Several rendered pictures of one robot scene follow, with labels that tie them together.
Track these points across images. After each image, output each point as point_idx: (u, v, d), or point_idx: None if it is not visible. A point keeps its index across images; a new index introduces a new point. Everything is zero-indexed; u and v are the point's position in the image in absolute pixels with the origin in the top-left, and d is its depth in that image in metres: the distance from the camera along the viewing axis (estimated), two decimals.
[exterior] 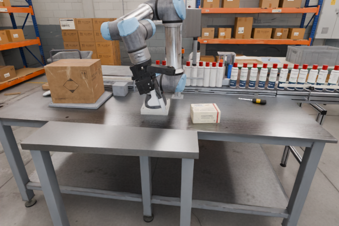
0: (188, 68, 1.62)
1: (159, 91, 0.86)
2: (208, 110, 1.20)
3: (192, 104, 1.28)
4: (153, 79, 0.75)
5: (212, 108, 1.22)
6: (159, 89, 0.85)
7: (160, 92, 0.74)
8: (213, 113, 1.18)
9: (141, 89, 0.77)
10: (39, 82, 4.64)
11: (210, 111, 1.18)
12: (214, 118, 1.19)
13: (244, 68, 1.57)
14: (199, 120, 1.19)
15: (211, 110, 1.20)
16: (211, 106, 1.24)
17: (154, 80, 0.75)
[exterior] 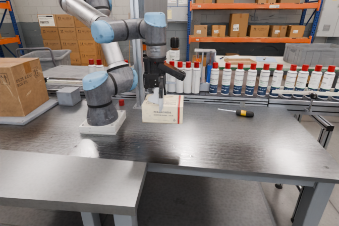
0: None
1: (165, 91, 0.86)
2: (166, 103, 0.79)
3: (150, 94, 0.88)
4: (161, 77, 0.75)
5: (173, 101, 0.81)
6: (165, 89, 0.85)
7: (162, 93, 0.75)
8: (171, 108, 0.77)
9: (147, 82, 0.77)
10: None
11: (168, 105, 0.77)
12: (173, 117, 0.78)
13: (227, 70, 1.22)
14: (151, 118, 0.79)
15: (170, 103, 0.79)
16: (174, 99, 0.83)
17: (161, 79, 0.75)
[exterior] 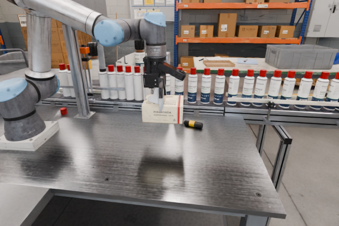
0: (103, 74, 1.15)
1: (165, 91, 0.86)
2: (166, 103, 0.79)
3: (150, 94, 0.88)
4: (161, 77, 0.75)
5: (173, 101, 0.81)
6: (165, 89, 0.85)
7: (162, 92, 0.75)
8: (171, 108, 0.77)
9: (147, 82, 0.78)
10: None
11: (168, 105, 0.77)
12: (173, 117, 0.78)
13: None
14: (151, 118, 0.79)
15: (170, 103, 0.79)
16: (174, 99, 0.83)
17: (161, 79, 0.75)
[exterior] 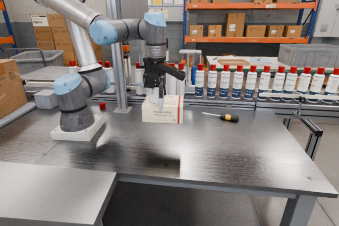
0: (139, 71, 1.22)
1: (165, 91, 0.86)
2: (166, 103, 0.79)
3: (150, 94, 0.88)
4: (161, 77, 0.75)
5: (173, 101, 0.81)
6: (165, 89, 0.85)
7: (162, 92, 0.75)
8: (171, 108, 0.77)
9: (147, 82, 0.78)
10: None
11: (168, 105, 0.77)
12: (173, 117, 0.78)
13: (212, 72, 1.16)
14: (151, 118, 0.79)
15: (170, 103, 0.79)
16: (174, 99, 0.83)
17: (161, 79, 0.75)
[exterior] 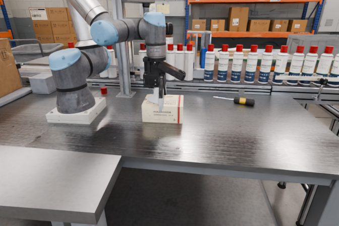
0: (144, 53, 1.12)
1: (165, 91, 0.86)
2: (166, 103, 0.79)
3: (150, 94, 0.88)
4: (161, 77, 0.75)
5: (173, 101, 0.81)
6: (165, 89, 0.85)
7: (162, 92, 0.75)
8: (171, 108, 0.77)
9: (147, 82, 0.78)
10: None
11: (168, 105, 0.77)
12: (173, 117, 0.78)
13: (224, 53, 1.06)
14: (151, 118, 0.79)
15: (170, 103, 0.79)
16: (174, 99, 0.83)
17: (161, 79, 0.75)
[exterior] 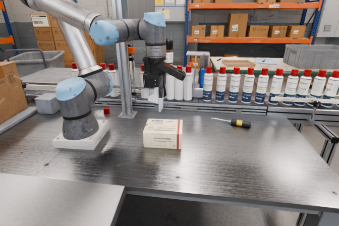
0: (145, 74, 1.16)
1: (165, 90, 0.86)
2: (166, 129, 0.84)
3: (151, 118, 0.93)
4: (161, 77, 0.75)
5: (172, 127, 0.86)
6: (165, 89, 0.85)
7: (162, 92, 0.74)
8: (171, 135, 0.81)
9: (147, 82, 0.78)
10: None
11: (168, 132, 0.82)
12: (172, 143, 0.83)
13: (222, 75, 1.11)
14: (152, 144, 0.84)
15: (169, 129, 0.84)
16: (173, 124, 0.88)
17: (161, 78, 0.75)
